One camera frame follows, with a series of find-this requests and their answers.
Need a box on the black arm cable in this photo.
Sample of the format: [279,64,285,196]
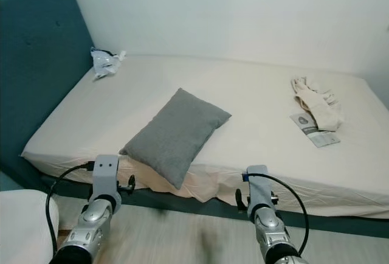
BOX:
[243,173,309,255]
[46,162,96,259]

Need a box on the teal upholstered bed frame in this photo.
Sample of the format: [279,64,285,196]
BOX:
[0,0,389,240]

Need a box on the beige folded garment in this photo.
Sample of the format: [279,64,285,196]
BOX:
[291,75,345,133]

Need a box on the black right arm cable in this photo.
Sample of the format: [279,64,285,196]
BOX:
[243,173,309,255]

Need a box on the grey fabric pillow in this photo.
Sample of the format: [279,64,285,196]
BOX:
[120,88,232,190]

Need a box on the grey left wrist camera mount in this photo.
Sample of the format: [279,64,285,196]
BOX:
[93,155,121,199]

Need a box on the crumpled white plastic bag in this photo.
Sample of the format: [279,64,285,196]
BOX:
[90,47,127,81]

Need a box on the white cushioned chair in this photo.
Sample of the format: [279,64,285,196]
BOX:
[0,189,60,264]

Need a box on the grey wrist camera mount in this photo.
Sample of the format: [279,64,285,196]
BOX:
[243,165,279,219]
[93,155,121,199]

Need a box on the mattress with cream sheet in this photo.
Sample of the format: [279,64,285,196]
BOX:
[21,54,389,219]

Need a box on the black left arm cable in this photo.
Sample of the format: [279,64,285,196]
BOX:
[46,162,96,259]

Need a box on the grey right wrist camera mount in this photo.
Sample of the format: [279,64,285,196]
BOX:
[243,165,279,219]

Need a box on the grey printed booklet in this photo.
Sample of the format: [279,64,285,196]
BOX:
[290,113,341,148]

